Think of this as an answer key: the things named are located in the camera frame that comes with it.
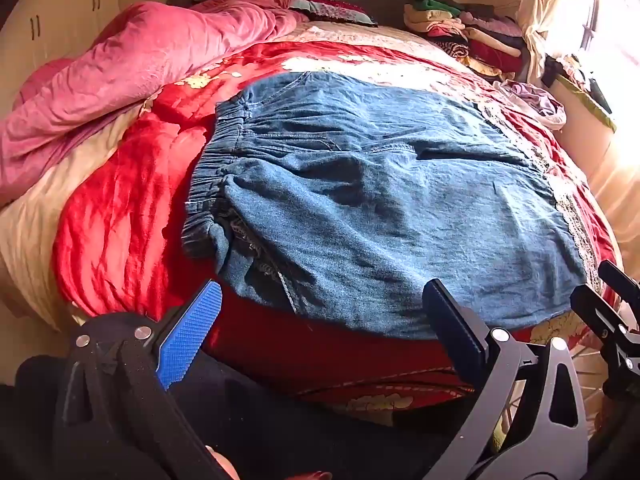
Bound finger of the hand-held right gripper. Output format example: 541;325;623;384
598;260;640;311
571;284;640;398

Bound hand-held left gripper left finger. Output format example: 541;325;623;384
52;280;231;480

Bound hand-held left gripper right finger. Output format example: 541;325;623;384
422;279;588;480

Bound blue denim pants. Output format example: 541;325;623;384
181;71;601;341

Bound red floral bed sheet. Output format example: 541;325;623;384
50;22;623;411

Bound person's black clothing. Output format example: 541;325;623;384
0;355;481;480

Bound cream mattress cover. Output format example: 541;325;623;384
0;105;151;331

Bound colourful clutter heap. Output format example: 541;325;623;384
542;54;617;133

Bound lavender cloth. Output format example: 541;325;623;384
495;79;568;131

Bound window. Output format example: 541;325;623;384
550;0;640;61

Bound pink quilt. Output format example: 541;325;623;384
0;0;311;206

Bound pile of folded clothes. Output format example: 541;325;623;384
404;0;526;78

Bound cream curtain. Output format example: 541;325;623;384
517;0;601;86

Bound patterned pillow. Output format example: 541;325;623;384
290;0;378;28

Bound cream wardrobe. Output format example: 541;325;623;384
0;0;121;121

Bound white spoked wire frame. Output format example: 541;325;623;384
565;340;613;441

